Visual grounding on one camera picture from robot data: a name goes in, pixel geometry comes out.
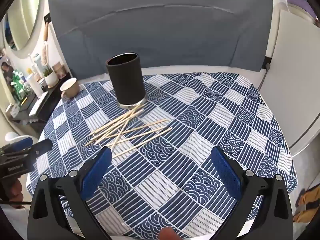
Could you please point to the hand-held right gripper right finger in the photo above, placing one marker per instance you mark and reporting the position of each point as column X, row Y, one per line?
column 226, row 172

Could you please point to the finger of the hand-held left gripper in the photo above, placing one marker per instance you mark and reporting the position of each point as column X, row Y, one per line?
column 42, row 146
column 21, row 143

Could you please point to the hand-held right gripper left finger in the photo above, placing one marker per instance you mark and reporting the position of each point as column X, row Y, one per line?
column 96, row 175

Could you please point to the bunch of wooden chopsticks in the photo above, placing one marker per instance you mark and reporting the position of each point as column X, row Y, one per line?
column 124, row 127

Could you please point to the black cylindrical utensil holder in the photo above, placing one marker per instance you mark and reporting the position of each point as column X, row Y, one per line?
column 127, row 80

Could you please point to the person's left hand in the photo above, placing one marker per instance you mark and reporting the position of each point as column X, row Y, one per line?
column 17, row 190

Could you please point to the person's right hand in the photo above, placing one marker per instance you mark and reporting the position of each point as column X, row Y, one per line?
column 168, row 233

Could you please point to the white chair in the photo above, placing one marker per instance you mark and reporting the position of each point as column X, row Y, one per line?
column 17, row 136

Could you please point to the white remote control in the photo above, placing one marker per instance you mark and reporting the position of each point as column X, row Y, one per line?
column 38, row 103

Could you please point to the black side shelf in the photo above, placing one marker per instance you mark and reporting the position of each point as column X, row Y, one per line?
column 53, row 100

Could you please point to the blue white patterned tablecloth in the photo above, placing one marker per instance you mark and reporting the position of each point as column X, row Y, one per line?
column 175, row 167

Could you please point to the green bottles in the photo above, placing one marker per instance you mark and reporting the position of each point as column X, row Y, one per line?
column 20, row 85

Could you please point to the white tumbler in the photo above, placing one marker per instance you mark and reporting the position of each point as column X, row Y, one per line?
column 35, row 85

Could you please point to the beige cup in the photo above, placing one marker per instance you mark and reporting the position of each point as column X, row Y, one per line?
column 71, row 87

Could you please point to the photo print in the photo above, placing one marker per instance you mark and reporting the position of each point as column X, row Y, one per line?
column 6, row 77

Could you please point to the small plant in white pot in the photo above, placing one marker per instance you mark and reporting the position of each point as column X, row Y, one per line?
column 51, row 77

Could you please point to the pink jar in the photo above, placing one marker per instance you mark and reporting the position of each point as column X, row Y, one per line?
column 60, row 71

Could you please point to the orange blue cloth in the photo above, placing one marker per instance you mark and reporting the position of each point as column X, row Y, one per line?
column 308, row 202

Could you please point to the wooden hairbrush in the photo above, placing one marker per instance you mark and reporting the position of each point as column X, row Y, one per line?
column 45, row 50

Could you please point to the white cabinet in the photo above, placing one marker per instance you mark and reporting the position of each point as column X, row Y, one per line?
column 295, row 80

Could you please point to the grey padded headboard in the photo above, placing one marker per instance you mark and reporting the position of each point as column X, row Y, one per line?
column 162, row 30

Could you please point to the purple basket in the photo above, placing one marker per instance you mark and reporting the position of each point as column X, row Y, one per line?
column 300, row 1

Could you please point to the round wall mirror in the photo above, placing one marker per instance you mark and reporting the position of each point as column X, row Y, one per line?
column 23, row 12

